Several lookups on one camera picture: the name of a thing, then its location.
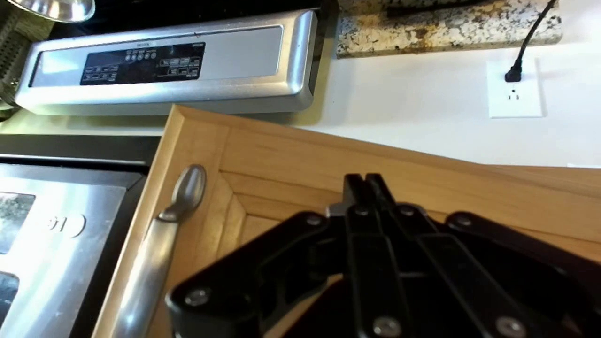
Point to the granite countertop slab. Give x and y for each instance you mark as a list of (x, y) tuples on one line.
[(438, 28)]

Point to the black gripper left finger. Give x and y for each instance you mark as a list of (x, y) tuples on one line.
[(283, 282)]

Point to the wooden cabinet door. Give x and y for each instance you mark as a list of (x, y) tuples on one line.
[(283, 156)]

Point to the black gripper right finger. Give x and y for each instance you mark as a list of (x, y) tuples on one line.
[(489, 282)]

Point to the white wall outlet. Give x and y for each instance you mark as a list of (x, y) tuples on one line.
[(515, 96)]

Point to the stainless steel gas stove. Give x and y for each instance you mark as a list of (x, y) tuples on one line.
[(251, 56)]

